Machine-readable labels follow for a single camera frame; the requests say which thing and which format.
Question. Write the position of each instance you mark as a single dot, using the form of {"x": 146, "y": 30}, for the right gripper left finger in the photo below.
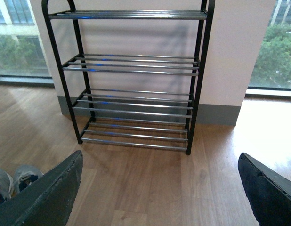
{"x": 49, "y": 200}

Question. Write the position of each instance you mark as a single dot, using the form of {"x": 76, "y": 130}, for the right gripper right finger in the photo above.
{"x": 268, "y": 192}

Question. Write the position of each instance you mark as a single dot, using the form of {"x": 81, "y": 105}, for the grey sneaker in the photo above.
{"x": 6, "y": 186}
{"x": 24, "y": 176}

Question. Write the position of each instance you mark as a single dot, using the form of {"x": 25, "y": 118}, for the black metal shoe rack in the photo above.
{"x": 129, "y": 117}

